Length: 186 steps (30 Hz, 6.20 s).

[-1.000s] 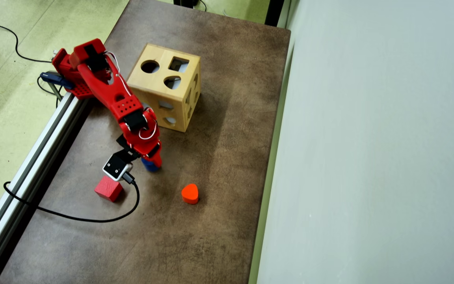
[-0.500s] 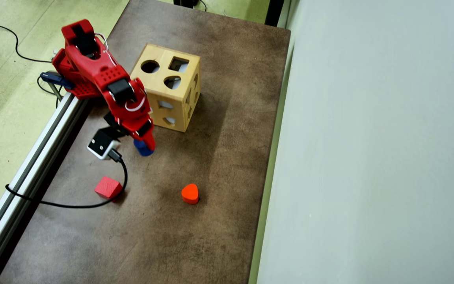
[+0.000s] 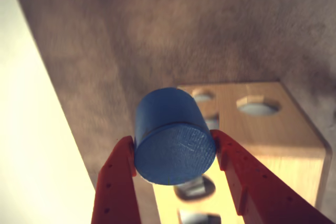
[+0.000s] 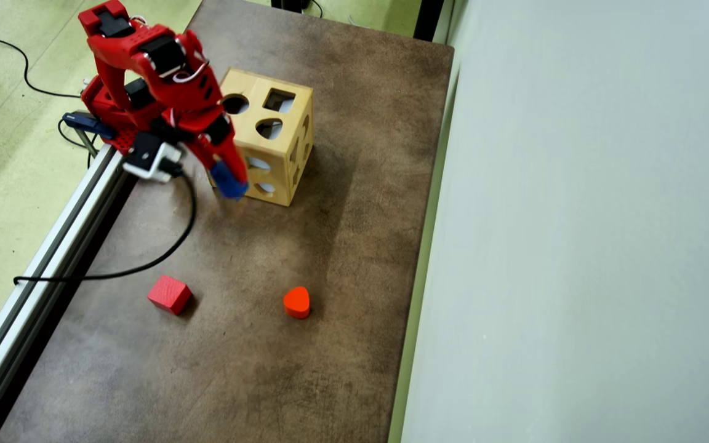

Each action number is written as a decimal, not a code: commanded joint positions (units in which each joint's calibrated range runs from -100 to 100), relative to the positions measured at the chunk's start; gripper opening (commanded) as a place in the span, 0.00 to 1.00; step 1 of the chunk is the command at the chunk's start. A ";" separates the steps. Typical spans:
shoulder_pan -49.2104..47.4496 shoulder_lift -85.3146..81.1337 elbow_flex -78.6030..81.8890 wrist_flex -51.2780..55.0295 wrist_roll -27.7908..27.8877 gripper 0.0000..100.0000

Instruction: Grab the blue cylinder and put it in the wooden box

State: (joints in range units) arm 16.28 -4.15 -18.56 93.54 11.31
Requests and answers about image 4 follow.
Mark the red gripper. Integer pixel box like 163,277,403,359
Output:
161,31,249,187

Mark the blue cylinder block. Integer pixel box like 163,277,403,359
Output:
209,161,250,200

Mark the red robot base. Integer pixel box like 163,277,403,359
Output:
81,77,152,156

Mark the wooden shape sorter box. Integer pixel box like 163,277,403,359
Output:
206,66,315,207

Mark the blue clamp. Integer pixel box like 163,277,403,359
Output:
62,111,115,158

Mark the red cube block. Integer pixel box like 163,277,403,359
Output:
147,274,193,316

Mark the orange heart block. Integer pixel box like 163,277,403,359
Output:
282,285,311,320

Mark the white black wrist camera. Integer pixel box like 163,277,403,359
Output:
122,131,184,184

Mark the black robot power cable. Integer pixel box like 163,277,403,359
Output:
57,118,95,168

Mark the aluminium profile rail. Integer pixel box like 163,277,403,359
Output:
0,145,140,443

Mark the black camera cable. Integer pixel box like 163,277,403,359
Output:
13,163,198,285

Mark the black floor cable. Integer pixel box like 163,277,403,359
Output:
0,30,82,99

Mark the black vertical post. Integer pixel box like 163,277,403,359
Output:
413,0,447,42

